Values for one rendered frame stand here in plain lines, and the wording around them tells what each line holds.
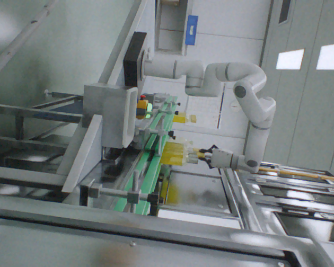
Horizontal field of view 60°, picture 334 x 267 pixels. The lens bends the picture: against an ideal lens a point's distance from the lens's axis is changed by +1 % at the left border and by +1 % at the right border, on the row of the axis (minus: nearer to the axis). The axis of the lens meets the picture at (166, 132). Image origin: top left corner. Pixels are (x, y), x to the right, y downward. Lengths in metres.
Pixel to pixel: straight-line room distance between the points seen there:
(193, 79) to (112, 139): 0.53
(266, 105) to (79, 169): 0.77
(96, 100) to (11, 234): 0.73
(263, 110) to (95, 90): 0.66
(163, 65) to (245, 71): 0.38
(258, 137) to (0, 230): 1.11
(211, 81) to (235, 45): 5.97
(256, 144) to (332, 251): 0.93
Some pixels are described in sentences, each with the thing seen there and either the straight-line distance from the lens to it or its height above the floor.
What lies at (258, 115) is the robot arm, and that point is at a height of 1.35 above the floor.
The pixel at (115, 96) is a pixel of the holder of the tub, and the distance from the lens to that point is 1.06.
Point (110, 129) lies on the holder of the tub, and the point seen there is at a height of 0.78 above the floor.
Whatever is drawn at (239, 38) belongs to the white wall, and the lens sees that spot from 7.32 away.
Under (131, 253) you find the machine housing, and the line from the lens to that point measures 0.37.
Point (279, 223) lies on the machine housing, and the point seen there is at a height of 1.51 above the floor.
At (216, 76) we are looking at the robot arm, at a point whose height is 1.17.
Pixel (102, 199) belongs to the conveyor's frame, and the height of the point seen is 0.85.
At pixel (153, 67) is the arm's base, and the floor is 0.87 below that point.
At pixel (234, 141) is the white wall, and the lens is 7.52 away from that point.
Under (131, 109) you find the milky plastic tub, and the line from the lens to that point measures 1.21.
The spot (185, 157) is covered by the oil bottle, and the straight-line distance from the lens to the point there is 1.38.
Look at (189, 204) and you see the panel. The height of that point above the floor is 1.12.
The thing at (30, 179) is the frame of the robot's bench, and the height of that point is 0.59.
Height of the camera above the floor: 1.04
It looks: 3 degrees down
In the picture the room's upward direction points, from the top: 97 degrees clockwise
